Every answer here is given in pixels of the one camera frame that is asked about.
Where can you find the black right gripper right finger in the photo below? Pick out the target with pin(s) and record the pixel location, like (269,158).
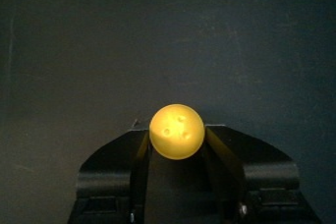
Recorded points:
(262,169)

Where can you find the yellow toy can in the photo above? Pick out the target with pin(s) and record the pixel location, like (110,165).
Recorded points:
(176,132)

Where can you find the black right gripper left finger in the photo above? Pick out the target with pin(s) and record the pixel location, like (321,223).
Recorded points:
(113,169)

